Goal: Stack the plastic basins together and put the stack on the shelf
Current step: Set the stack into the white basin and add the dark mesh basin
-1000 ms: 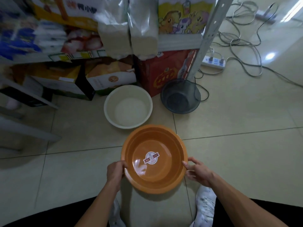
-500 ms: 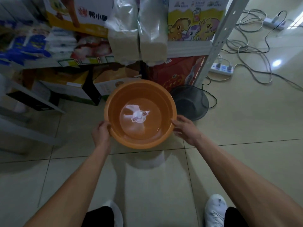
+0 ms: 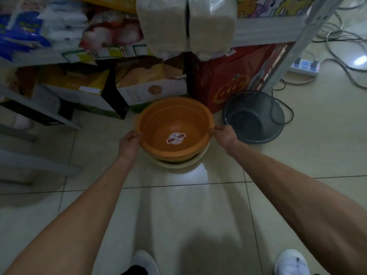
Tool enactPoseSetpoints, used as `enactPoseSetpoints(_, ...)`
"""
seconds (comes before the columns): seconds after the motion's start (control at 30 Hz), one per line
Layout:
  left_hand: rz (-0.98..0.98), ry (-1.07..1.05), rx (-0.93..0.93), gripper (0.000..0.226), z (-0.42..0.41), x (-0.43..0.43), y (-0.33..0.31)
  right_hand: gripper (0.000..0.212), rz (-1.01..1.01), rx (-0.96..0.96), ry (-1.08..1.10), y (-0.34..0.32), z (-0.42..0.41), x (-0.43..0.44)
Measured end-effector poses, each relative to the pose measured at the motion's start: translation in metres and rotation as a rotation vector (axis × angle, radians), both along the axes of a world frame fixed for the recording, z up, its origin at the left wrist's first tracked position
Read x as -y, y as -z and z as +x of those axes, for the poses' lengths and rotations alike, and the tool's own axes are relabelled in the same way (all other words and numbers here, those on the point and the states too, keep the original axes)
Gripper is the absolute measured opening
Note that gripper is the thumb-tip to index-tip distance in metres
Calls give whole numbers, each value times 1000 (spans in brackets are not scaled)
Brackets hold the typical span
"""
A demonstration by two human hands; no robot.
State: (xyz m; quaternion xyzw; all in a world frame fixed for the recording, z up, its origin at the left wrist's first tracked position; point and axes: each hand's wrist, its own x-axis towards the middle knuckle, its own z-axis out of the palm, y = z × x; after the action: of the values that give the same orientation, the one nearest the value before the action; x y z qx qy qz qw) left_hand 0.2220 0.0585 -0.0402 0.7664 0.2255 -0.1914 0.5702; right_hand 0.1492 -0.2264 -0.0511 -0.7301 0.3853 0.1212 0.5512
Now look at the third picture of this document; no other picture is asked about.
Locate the colourful cartoon print box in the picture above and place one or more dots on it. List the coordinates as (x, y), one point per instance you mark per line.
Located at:
(269, 7)

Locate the person's right thumb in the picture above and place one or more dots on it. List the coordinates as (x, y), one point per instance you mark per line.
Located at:
(219, 128)

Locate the person's left thumb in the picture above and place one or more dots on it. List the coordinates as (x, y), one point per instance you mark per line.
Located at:
(137, 135)

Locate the person's left white shoe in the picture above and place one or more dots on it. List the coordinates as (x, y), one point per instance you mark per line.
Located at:
(144, 263)

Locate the person's right white shoe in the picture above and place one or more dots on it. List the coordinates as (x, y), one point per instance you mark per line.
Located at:
(291, 263)

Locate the person's white shoe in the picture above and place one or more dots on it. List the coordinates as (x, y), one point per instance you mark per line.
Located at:
(144, 263)
(291, 263)

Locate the person's right hand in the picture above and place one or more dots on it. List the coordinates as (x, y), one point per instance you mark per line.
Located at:
(227, 140)

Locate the clear bag of white rice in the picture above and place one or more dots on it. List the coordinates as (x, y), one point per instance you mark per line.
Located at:
(212, 22)
(163, 22)

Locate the orange plastic basin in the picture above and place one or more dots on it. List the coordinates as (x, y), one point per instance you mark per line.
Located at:
(175, 130)

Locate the red fruit print box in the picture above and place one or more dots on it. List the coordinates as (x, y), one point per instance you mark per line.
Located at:
(111, 34)

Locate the dark grey plastic basin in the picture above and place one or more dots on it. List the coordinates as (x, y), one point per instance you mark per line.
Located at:
(253, 117)

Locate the white power strip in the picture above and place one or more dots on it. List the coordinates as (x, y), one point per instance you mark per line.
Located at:
(304, 66)

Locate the person's right forearm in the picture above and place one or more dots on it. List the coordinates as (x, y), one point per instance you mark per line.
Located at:
(301, 203)

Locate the person's left forearm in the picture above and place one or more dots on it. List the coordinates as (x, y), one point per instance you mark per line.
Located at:
(68, 220)

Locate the brown cardboard box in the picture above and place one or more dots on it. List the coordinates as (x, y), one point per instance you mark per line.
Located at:
(152, 83)

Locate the blue and white packet pile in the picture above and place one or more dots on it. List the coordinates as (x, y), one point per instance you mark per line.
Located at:
(37, 25)

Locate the grey metal shelf rack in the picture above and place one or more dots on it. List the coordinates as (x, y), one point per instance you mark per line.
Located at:
(275, 31)

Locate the cream plastic basin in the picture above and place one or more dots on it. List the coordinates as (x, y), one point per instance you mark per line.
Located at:
(175, 166)

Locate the red gift box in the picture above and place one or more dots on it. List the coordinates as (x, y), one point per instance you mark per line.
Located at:
(229, 74)

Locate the person's left hand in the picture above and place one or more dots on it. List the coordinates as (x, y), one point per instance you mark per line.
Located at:
(129, 146)

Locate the yellow and black carton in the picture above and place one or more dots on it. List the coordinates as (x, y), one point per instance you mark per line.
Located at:
(80, 88)

